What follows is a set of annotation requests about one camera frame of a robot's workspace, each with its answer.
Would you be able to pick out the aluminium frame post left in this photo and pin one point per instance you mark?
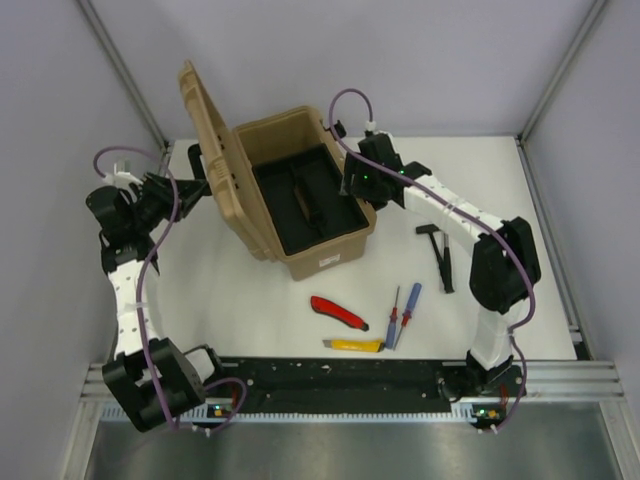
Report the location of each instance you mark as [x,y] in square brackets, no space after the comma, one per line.
[121,71]

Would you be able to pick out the tan plastic tool box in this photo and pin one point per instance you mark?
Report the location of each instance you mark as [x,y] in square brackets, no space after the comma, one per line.
[229,155]

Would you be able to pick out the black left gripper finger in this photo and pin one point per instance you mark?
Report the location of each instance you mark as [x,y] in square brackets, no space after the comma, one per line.
[167,182]
[189,194]

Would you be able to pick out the aluminium frame post right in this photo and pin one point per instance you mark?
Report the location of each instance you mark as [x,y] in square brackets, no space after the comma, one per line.
[588,25]

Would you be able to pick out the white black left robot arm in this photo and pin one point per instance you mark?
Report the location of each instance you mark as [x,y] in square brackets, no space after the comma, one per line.
[149,376]

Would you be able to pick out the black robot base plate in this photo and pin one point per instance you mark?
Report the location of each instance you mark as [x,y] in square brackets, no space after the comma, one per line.
[327,386]

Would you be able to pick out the yellow utility knife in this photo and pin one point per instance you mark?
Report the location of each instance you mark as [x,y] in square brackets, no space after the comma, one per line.
[372,346]

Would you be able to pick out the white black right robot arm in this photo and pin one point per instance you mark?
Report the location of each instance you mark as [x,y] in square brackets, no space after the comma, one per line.
[504,261]

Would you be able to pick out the red utility knife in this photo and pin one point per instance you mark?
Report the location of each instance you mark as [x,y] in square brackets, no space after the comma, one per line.
[323,306]

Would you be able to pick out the black tool box tray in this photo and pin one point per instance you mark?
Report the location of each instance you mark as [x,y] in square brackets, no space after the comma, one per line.
[302,195]

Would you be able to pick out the aluminium front rail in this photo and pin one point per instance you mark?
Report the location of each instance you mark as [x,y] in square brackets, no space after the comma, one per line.
[551,380]

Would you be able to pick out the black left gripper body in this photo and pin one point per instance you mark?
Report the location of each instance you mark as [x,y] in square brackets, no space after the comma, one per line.
[154,204]

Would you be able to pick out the blue handle screwdriver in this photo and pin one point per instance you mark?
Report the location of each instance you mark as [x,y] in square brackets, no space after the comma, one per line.
[409,308]

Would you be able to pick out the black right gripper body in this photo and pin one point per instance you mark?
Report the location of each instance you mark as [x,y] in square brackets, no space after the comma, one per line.
[366,186]

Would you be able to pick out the black mallet hammer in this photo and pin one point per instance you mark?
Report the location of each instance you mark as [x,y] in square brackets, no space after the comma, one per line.
[431,230]

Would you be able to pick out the red handle screwdriver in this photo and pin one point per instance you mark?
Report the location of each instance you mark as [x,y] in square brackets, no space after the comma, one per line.
[392,328]

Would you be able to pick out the aluminium frame post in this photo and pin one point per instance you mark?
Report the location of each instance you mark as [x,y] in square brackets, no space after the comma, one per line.
[121,71]
[588,25]

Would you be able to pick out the black claw hammer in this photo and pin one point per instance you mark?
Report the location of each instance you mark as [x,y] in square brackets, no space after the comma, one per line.
[446,266]

